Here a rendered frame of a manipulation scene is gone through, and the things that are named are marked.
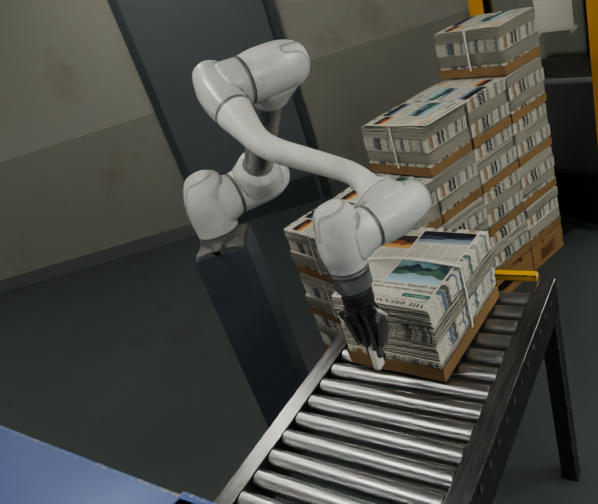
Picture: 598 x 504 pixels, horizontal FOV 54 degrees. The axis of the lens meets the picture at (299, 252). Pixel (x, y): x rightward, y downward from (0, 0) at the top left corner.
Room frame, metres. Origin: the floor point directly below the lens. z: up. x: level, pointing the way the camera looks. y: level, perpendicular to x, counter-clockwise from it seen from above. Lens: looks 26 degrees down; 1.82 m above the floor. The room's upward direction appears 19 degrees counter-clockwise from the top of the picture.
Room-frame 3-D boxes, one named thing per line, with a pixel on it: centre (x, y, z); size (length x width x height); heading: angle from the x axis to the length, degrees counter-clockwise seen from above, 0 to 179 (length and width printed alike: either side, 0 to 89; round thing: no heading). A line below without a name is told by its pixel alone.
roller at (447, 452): (1.06, -0.02, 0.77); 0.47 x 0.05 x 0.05; 49
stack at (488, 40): (2.82, -1.19, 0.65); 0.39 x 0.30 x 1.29; 30
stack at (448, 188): (2.46, -0.56, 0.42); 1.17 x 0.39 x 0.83; 120
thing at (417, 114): (2.51, -0.69, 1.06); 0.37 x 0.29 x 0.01; 31
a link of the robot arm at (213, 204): (1.99, 0.24, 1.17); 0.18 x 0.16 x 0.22; 110
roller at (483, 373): (1.25, -0.20, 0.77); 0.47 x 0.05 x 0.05; 49
